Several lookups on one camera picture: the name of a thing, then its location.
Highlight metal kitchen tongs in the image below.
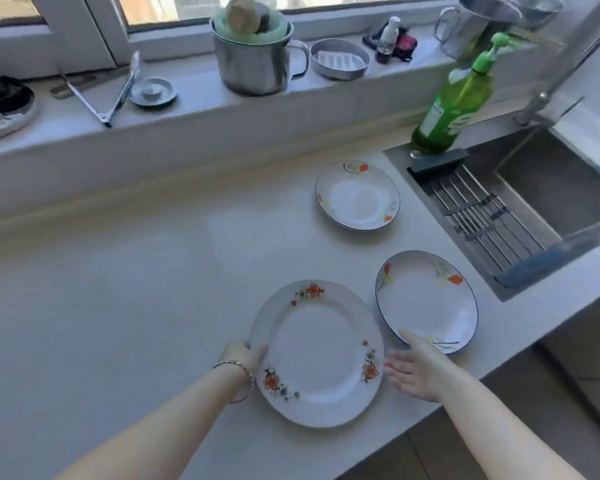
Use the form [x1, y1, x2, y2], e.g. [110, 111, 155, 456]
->
[62, 50, 142, 129]

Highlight thin silver bracelet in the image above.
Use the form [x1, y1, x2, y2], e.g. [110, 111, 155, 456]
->
[211, 361, 255, 391]

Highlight round black pan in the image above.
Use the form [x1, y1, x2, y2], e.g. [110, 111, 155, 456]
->
[0, 76, 38, 142]

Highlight steel kitchen faucet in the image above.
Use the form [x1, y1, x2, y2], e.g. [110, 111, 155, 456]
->
[512, 0, 600, 128]

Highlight green dish soap bottle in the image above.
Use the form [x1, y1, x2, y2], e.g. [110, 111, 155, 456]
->
[410, 32, 512, 156]

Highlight metal roll-up drying rack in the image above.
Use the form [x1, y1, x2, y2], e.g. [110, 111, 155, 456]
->
[407, 148, 563, 278]

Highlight white soap bar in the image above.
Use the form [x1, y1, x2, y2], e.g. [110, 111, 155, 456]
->
[317, 50, 362, 71]

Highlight oval metal soap dish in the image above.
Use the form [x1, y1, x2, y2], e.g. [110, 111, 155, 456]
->
[310, 38, 372, 82]

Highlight steel mug with handle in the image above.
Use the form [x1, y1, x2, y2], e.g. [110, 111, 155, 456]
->
[209, 17, 311, 97]

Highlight round metal sink strainer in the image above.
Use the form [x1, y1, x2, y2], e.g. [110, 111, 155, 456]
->
[128, 77, 178, 108]

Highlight green sponge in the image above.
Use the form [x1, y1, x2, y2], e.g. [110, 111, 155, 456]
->
[212, 5, 294, 46]

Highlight person's right forearm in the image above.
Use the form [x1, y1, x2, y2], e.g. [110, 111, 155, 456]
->
[439, 364, 589, 480]

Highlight person's right hand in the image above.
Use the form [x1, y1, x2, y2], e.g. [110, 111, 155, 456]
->
[383, 328, 462, 404]

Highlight white window frame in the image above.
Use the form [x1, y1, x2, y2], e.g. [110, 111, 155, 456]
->
[0, 0, 462, 81]

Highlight large white floral plate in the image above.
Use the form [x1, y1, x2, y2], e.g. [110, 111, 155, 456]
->
[248, 280, 386, 429]

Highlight large steel mug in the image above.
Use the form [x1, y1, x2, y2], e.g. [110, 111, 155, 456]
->
[433, 0, 524, 61]

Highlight stainless steel sink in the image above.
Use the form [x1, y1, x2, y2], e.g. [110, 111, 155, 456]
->
[382, 112, 600, 303]

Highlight person's left forearm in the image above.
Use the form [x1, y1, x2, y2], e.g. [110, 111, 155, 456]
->
[54, 364, 254, 480]

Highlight steel bowl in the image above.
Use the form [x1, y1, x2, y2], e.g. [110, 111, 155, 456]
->
[510, 0, 566, 31]

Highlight small dark-rimmed floral plate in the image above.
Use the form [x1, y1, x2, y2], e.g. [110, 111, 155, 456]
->
[315, 160, 401, 232]
[375, 251, 480, 355]

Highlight person's left hand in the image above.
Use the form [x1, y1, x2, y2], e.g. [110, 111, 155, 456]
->
[217, 341, 270, 381]

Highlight beige loofah scrubber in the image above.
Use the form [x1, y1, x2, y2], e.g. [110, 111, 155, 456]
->
[224, 0, 264, 36]

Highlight small clear bottle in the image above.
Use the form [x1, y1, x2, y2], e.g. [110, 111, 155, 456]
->
[375, 16, 402, 65]

